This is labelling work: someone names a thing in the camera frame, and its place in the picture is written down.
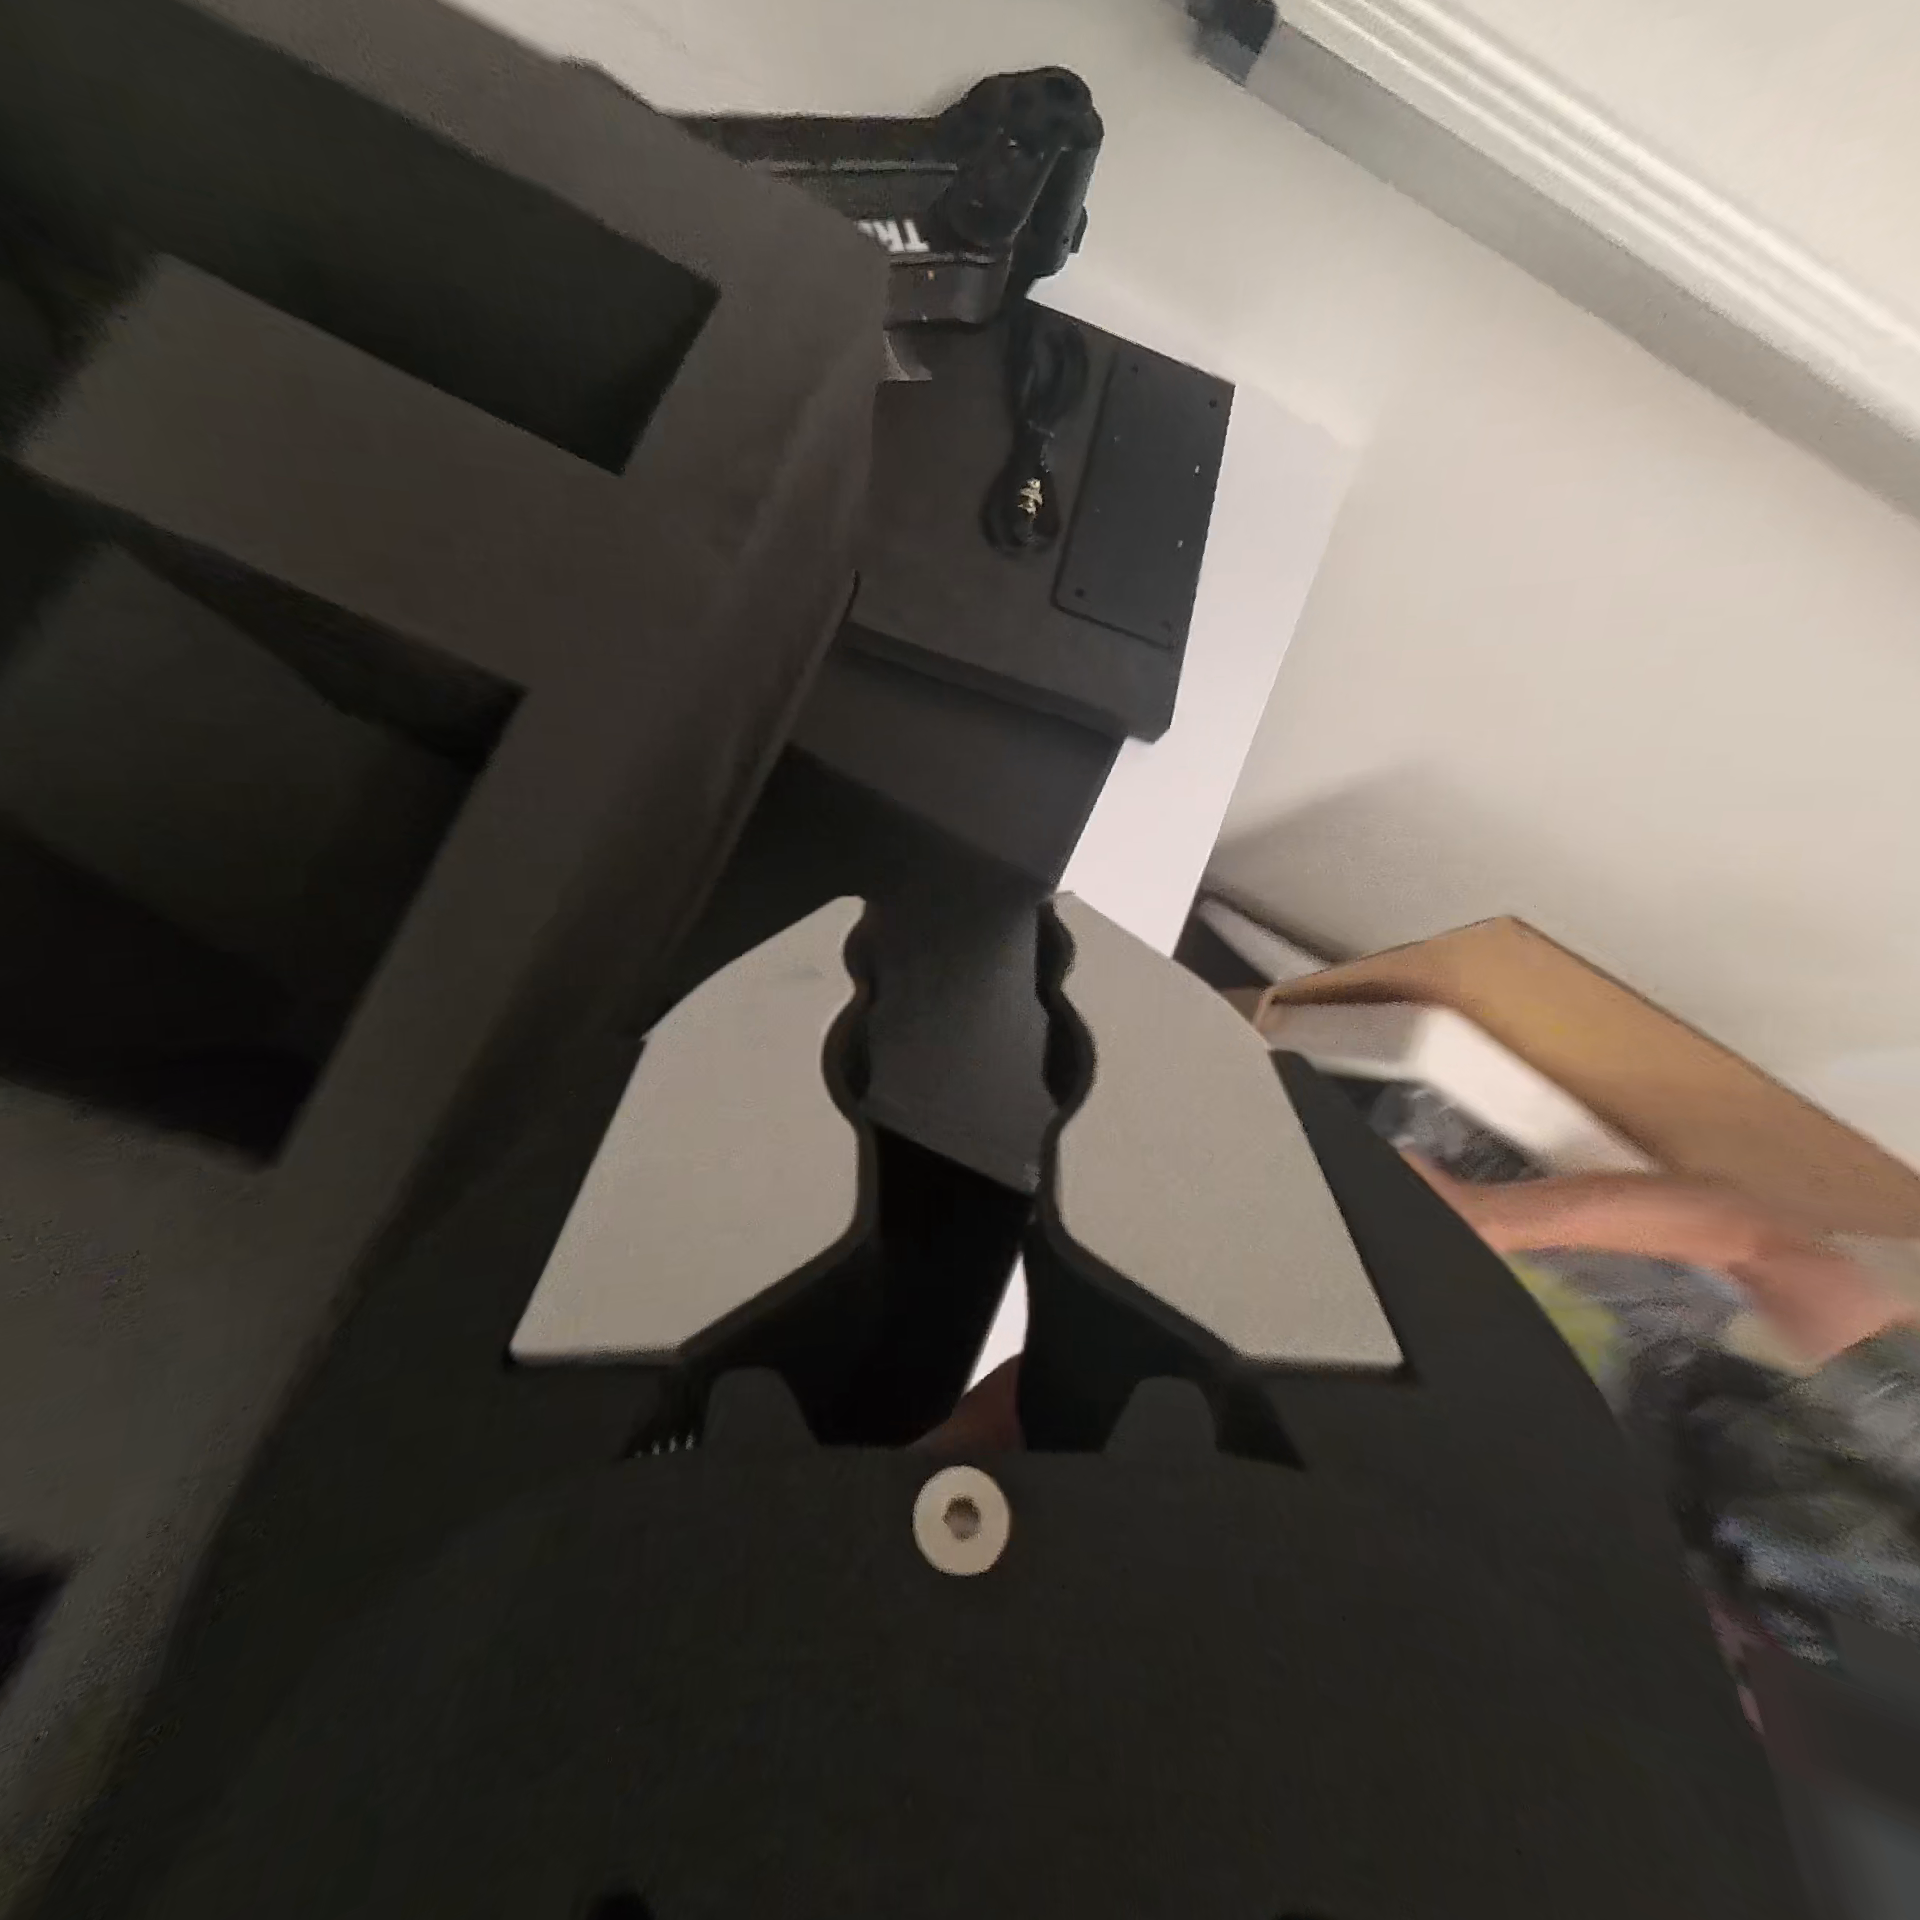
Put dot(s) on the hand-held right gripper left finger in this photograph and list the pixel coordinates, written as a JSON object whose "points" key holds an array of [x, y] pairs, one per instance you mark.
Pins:
{"points": [[705, 1200]]}

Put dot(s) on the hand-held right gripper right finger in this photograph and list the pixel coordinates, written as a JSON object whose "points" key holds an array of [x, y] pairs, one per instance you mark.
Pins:
{"points": [[1213, 1200]]}

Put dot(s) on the black foam insert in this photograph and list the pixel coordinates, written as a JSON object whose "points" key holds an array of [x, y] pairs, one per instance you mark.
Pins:
{"points": [[672, 495]]}

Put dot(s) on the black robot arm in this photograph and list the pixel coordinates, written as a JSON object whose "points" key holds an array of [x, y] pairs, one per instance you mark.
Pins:
{"points": [[1019, 165]]}

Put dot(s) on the another person's forearm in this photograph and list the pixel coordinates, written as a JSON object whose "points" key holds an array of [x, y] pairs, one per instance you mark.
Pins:
{"points": [[1648, 1230]]}

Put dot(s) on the white flat object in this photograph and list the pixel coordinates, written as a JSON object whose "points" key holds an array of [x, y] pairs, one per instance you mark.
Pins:
{"points": [[1441, 1057]]}

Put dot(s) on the brown cardboard box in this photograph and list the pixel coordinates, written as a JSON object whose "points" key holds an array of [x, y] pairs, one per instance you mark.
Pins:
{"points": [[1575, 989]]}

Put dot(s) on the black foam slab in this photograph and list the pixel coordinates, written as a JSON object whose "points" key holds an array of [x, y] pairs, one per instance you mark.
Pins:
{"points": [[962, 674]]}

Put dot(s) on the patterned cloth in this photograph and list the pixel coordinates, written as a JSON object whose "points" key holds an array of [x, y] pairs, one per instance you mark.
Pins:
{"points": [[1768, 1425]]}

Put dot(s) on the black mounting plate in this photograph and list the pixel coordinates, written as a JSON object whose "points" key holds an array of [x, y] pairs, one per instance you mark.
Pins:
{"points": [[1141, 495]]}

